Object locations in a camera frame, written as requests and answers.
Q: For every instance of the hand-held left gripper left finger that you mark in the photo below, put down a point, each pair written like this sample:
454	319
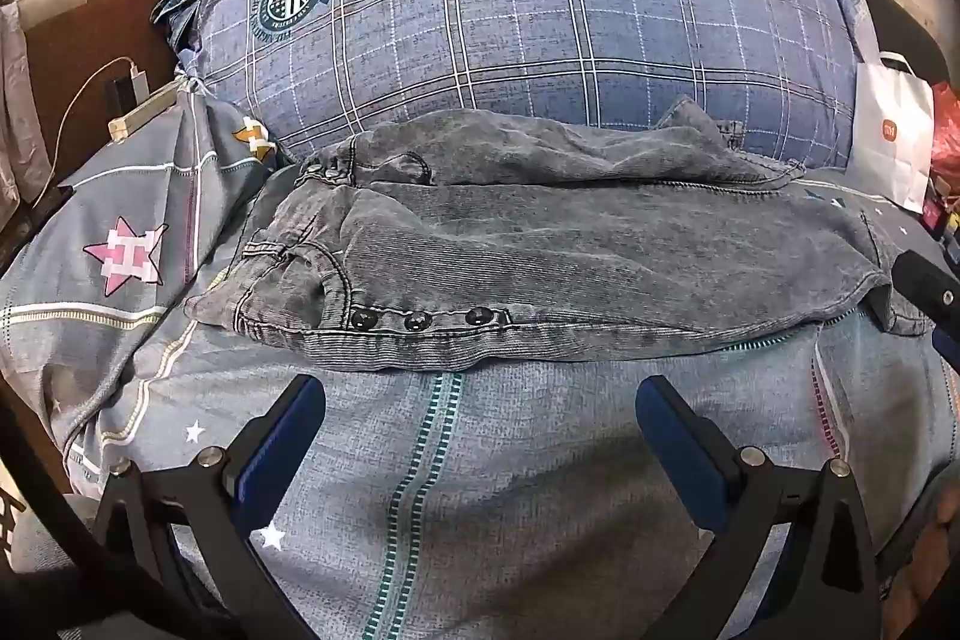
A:
281	445

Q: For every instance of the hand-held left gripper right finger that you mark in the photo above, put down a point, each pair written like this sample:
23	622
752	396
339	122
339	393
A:
679	445

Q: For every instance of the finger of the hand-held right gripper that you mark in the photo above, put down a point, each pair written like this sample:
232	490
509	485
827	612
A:
919	280

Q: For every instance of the white paper bag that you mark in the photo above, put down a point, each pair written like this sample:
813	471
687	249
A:
889	145

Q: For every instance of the grey printed bed sheet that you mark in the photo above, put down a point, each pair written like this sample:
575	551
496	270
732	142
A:
525	460

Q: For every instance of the red bag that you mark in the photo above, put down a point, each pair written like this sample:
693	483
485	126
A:
949	123

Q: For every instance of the small black box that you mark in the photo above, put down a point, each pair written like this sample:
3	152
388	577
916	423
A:
118	94

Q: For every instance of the grey folded cloth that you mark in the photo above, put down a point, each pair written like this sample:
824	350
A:
19	108

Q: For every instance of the brown headboard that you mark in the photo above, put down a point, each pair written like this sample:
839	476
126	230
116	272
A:
97	33

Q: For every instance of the blue plaid quilt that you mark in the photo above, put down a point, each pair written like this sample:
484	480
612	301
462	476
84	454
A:
525	10

